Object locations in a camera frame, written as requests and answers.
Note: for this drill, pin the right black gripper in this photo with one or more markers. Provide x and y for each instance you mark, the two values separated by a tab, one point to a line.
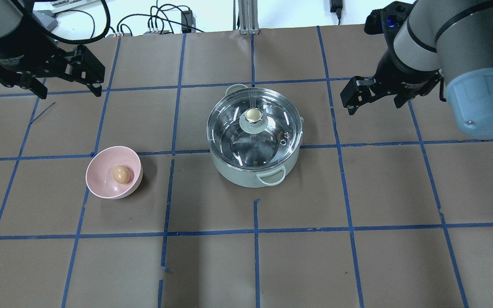
395	76

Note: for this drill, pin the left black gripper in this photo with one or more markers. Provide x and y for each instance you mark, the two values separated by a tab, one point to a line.
15	54

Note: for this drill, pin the glass pot lid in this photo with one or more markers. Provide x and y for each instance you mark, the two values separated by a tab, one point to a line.
253	126

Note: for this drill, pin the brown egg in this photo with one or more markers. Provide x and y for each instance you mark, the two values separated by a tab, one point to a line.
121	174

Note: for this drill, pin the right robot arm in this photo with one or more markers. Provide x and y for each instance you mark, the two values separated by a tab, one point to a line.
446	43

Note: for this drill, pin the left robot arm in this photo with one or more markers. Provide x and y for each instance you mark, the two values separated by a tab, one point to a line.
20	13

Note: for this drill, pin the light green cooking pot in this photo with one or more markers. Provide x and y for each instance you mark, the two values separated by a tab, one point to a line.
255	149

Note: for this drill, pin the pink bowl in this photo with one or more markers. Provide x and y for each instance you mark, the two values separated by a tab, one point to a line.
99	178

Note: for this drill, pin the black power adapter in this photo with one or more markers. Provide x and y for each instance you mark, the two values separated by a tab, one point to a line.
187	21

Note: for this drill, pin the aluminium frame post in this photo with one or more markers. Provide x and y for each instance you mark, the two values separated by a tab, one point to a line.
248	17

